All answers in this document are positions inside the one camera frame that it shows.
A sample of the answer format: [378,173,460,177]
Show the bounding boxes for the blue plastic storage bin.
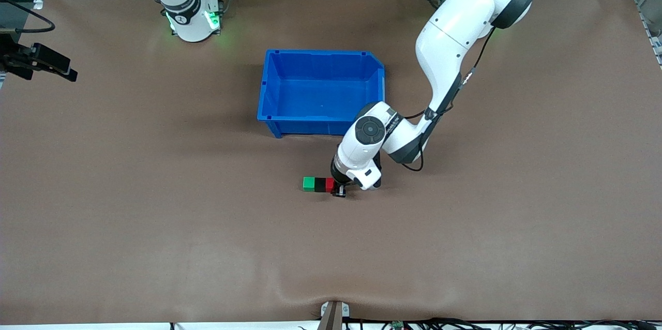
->
[257,50,387,141]

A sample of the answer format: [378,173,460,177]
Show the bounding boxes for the metal table clamp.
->
[320,301,350,330]

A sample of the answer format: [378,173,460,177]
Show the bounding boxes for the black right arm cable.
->
[0,0,56,34]

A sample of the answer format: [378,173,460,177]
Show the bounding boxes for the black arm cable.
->
[399,27,496,172]
[0,0,56,34]

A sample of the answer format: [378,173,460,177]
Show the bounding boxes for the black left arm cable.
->
[399,27,496,172]

